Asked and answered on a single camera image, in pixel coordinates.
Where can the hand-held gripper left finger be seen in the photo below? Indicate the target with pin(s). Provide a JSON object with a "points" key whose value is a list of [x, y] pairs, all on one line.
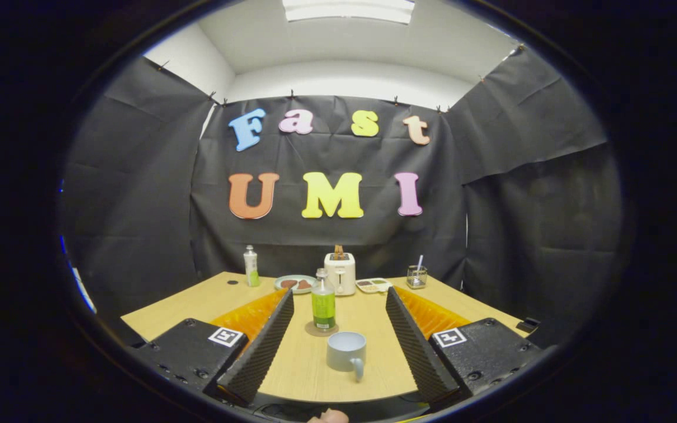
{"points": [[265, 346]]}

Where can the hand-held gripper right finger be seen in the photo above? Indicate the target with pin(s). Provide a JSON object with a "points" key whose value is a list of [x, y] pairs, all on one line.
{"points": [[415, 341]]}

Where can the round brown coaster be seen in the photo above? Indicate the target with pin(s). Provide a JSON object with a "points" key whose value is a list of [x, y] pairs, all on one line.
{"points": [[310, 331]]}

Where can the clear juice bottle green label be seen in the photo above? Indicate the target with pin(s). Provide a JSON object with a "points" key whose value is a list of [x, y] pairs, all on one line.
{"points": [[323, 308]]}

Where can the light grey cup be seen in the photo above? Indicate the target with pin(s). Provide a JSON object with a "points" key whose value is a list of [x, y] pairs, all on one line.
{"points": [[344, 355]]}

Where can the slim white green bottle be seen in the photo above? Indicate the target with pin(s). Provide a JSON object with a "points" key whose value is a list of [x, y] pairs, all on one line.
{"points": [[251, 267]]}

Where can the wooden table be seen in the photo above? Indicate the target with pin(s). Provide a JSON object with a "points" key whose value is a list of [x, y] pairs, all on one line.
{"points": [[368, 317]]}

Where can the pale green plate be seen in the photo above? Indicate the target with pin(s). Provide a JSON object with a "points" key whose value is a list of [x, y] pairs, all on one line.
{"points": [[294, 291]]}

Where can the brown meat piece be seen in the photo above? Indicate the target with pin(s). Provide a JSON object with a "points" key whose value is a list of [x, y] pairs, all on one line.
{"points": [[288, 284], [304, 284]]}

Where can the white divided tray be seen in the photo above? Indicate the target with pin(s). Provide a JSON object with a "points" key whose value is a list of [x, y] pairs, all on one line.
{"points": [[374, 286]]}

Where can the white toaster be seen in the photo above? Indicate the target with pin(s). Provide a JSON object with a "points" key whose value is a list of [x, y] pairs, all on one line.
{"points": [[341, 276]]}

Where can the small black table clamp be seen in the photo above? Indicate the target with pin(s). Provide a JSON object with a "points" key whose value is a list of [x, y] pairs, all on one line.
{"points": [[529, 324]]}

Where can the brown toast slice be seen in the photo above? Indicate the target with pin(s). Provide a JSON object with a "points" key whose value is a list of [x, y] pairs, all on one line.
{"points": [[338, 251]]}

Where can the black backdrop cloth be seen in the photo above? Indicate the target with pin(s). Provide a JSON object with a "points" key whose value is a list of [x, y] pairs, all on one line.
{"points": [[491, 217]]}

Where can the ceiling light panel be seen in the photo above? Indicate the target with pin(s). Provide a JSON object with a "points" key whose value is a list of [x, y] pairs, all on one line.
{"points": [[347, 10]]}

